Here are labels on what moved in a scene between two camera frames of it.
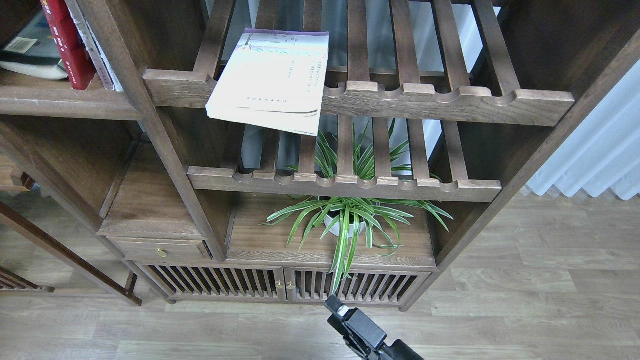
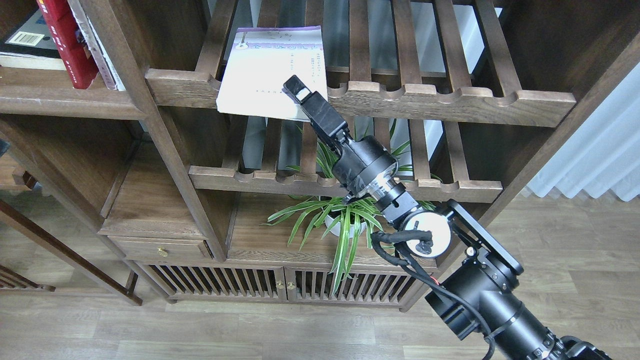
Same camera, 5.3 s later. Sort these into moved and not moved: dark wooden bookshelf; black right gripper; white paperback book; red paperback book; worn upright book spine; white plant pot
Moved: black right gripper; white paperback book
Not moved: red paperback book; dark wooden bookshelf; worn upright book spine; white plant pot
